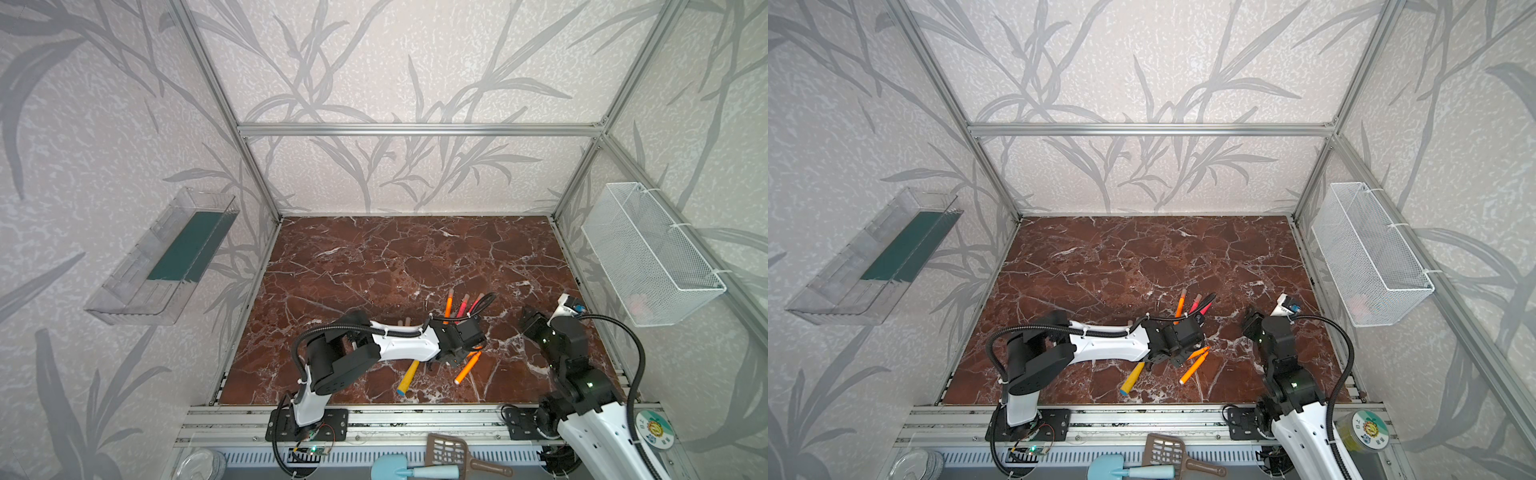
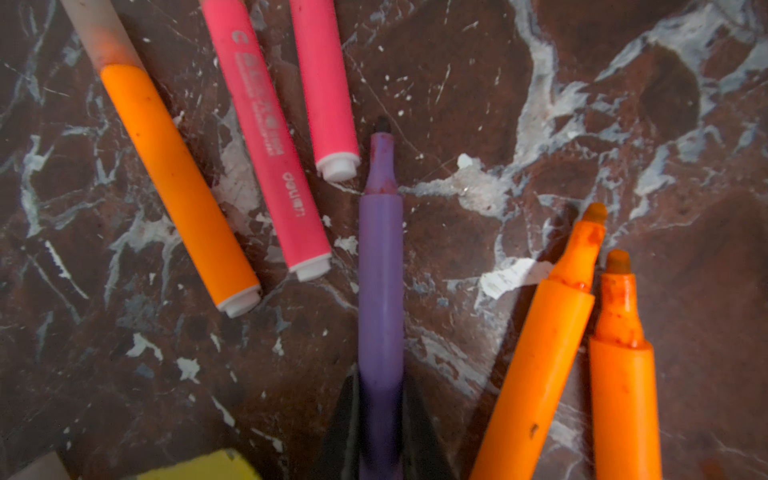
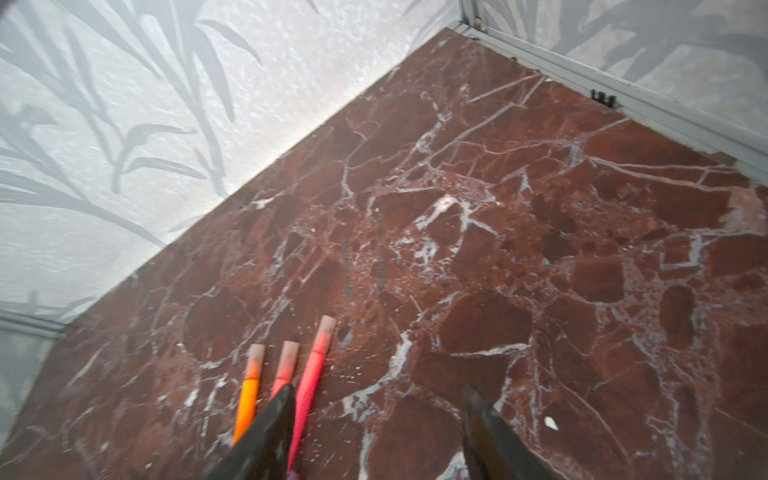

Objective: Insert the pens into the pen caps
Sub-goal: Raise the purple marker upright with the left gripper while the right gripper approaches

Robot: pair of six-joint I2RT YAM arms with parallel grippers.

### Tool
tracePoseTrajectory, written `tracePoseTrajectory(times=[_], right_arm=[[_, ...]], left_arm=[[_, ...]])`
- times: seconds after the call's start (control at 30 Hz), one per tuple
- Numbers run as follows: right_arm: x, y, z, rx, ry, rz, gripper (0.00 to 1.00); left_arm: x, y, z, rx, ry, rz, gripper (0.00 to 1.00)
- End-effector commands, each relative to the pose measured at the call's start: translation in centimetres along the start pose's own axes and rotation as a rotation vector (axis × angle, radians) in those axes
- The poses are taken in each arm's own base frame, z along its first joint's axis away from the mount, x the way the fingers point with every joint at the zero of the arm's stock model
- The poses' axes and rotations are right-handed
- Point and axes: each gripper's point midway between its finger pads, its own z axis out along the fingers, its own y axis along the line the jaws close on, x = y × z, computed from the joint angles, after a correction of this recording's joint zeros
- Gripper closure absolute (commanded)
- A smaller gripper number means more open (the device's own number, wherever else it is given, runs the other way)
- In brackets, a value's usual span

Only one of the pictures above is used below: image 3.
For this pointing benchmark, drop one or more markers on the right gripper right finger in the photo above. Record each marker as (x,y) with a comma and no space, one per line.
(491,448)

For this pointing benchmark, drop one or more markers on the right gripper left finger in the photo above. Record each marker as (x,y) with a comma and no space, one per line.
(263,451)

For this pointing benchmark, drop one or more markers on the orange marker pen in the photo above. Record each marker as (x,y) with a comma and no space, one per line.
(249,391)

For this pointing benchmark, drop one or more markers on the pink marker pen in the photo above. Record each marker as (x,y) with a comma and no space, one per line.
(308,385)

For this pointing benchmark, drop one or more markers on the red marker pen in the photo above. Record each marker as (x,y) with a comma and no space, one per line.
(286,366)

